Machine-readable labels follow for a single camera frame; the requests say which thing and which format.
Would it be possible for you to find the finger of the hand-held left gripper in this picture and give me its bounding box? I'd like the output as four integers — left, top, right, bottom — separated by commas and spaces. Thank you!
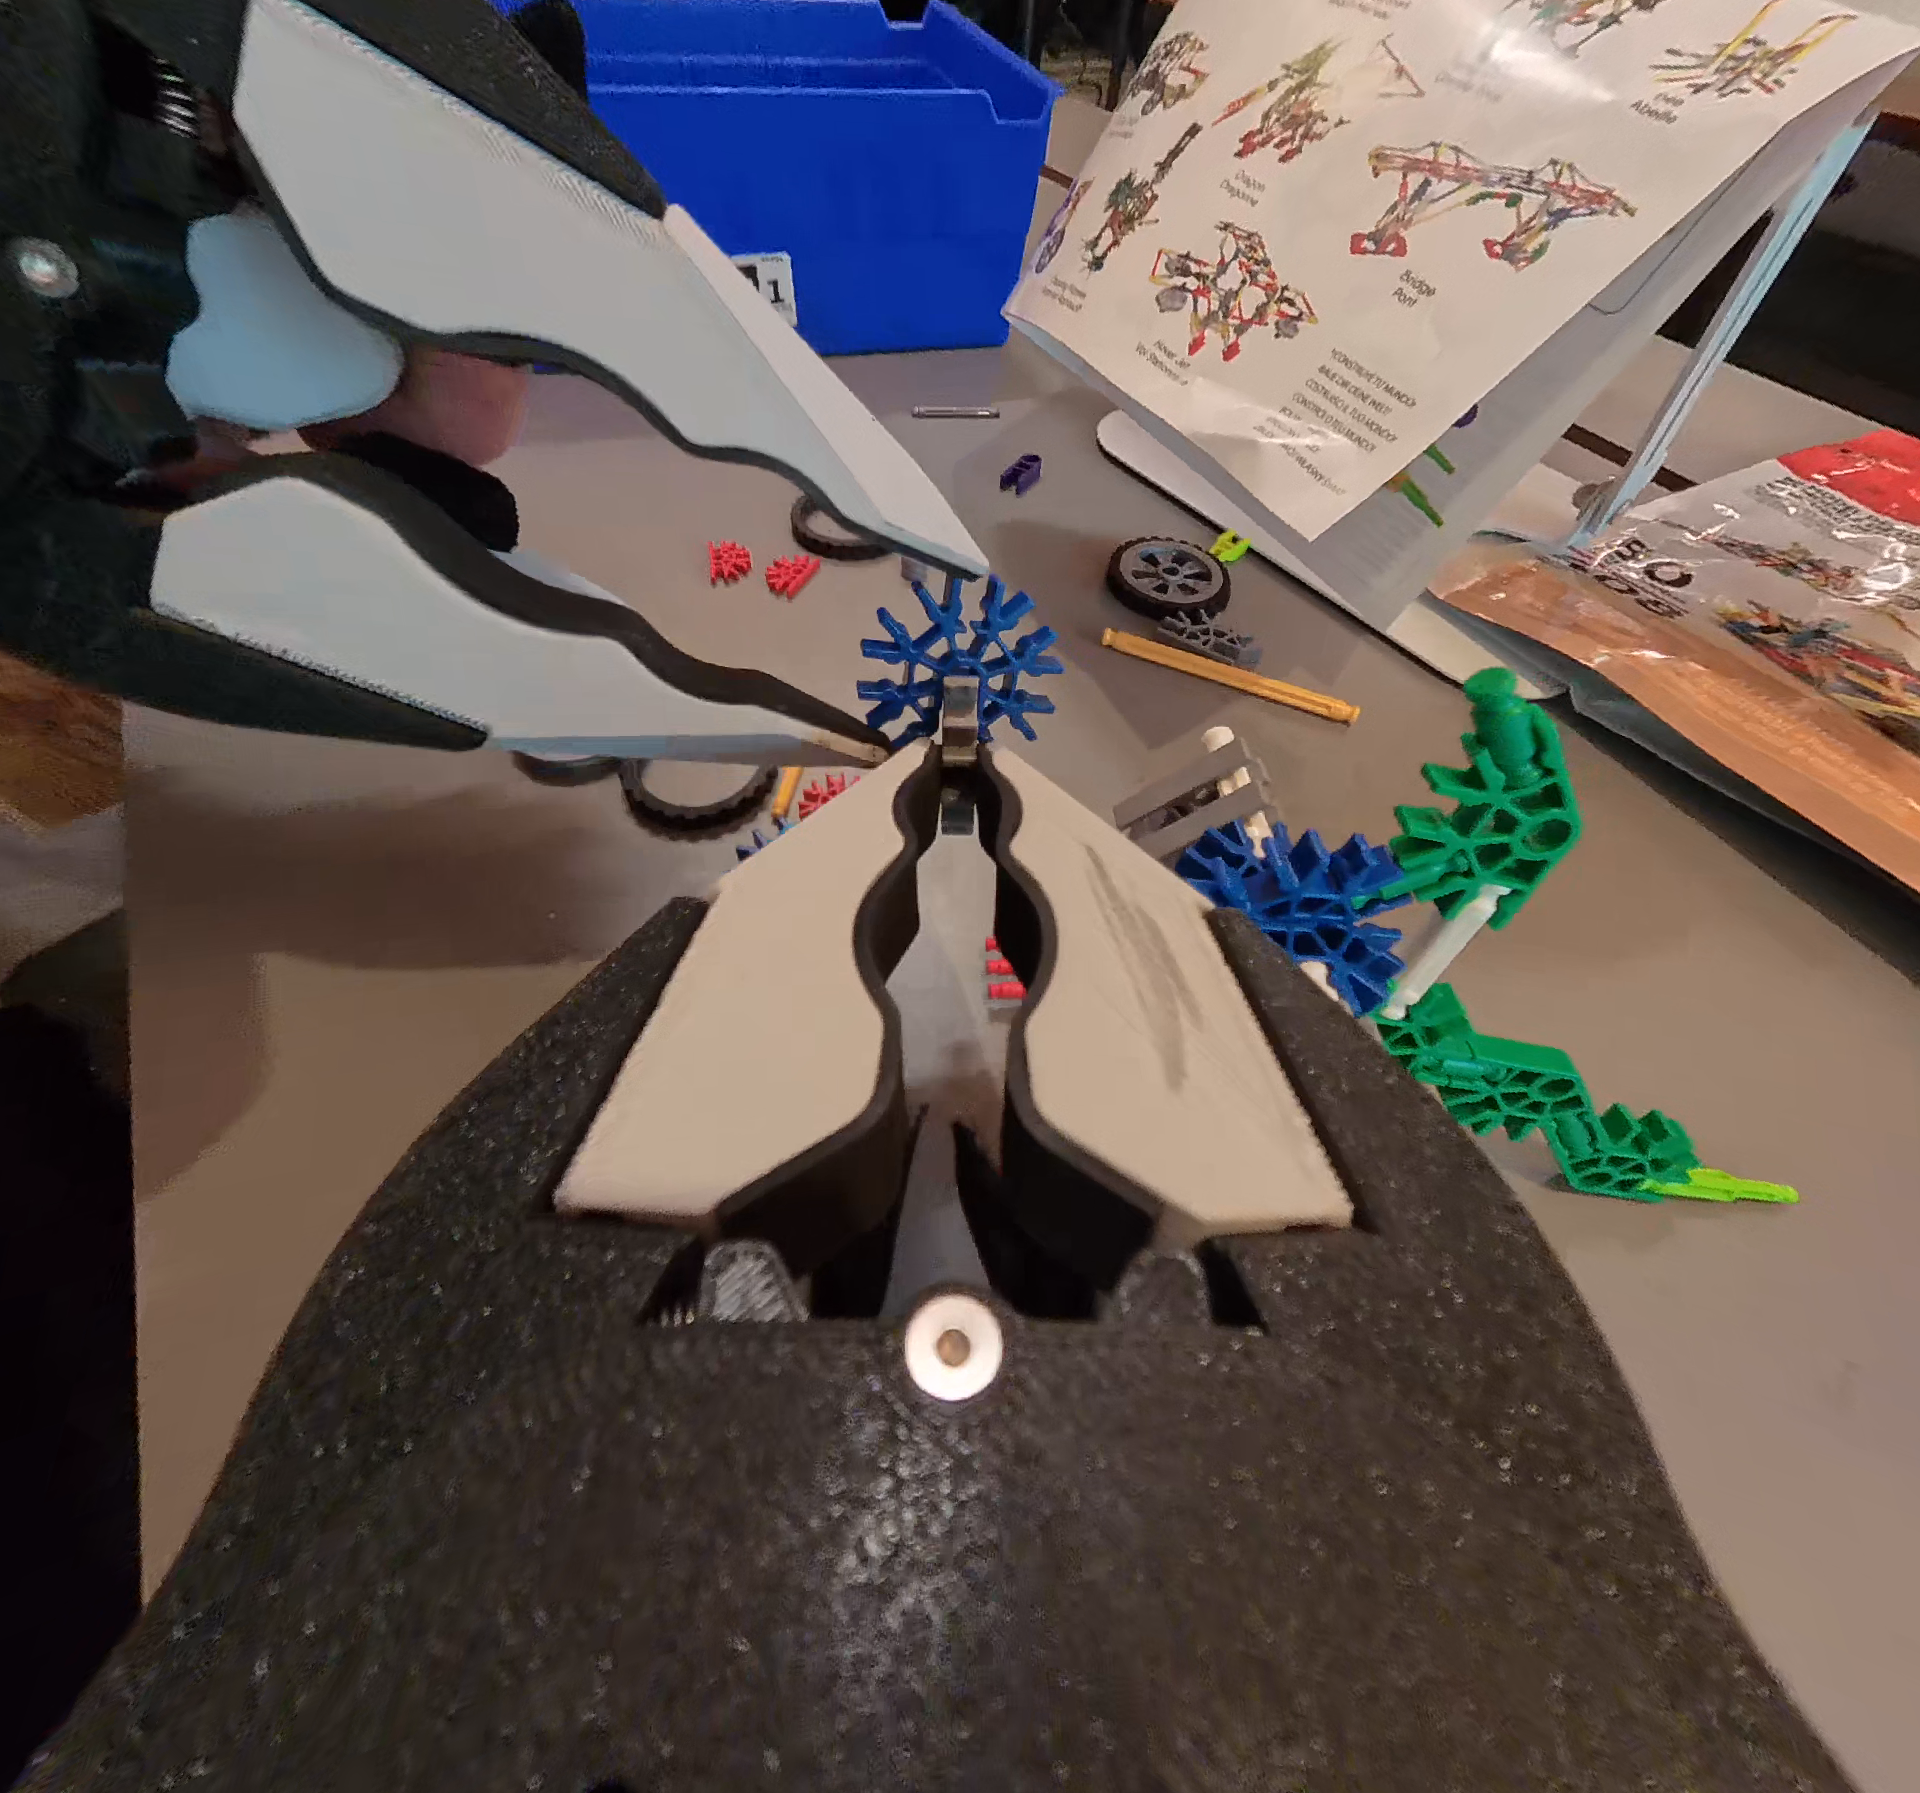
150, 451, 894, 766
163, 0, 990, 583

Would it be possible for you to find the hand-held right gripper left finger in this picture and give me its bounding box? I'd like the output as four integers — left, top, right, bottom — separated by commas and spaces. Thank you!
552, 744, 947, 1321

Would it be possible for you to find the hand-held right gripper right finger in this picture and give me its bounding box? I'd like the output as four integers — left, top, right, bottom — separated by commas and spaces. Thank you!
966, 744, 1358, 1327

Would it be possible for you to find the blue plastic bin with tag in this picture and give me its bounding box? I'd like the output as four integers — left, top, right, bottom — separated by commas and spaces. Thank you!
471, 0, 1070, 356

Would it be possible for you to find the grey clip connector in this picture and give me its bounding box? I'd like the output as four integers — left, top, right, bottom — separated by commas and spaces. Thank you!
933, 675, 985, 835

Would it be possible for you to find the person's left hand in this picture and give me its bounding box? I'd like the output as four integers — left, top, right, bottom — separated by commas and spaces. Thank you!
298, 345, 529, 472

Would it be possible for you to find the large black rubber tire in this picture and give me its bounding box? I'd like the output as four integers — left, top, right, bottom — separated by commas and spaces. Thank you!
616, 757, 782, 836

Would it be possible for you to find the long yellow rod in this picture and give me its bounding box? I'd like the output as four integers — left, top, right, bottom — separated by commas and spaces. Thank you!
1099, 625, 1361, 724

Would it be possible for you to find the toy dinosaur model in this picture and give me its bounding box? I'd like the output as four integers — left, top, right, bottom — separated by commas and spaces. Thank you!
982, 664, 1801, 1208

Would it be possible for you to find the small black rubber tire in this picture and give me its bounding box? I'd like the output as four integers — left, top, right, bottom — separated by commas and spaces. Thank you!
789, 490, 901, 564

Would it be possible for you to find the small black toy wheel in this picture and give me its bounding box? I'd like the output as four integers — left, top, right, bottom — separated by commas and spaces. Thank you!
1107, 533, 1234, 618

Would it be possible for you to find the white booklet stand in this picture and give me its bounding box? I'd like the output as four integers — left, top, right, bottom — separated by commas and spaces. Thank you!
1095, 97, 1885, 701

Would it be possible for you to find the toy kit plastic bag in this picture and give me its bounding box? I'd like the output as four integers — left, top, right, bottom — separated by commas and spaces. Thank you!
1425, 428, 1920, 896

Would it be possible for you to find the model instruction booklet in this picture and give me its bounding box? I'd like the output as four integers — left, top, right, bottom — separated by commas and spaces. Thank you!
1002, 0, 1908, 632

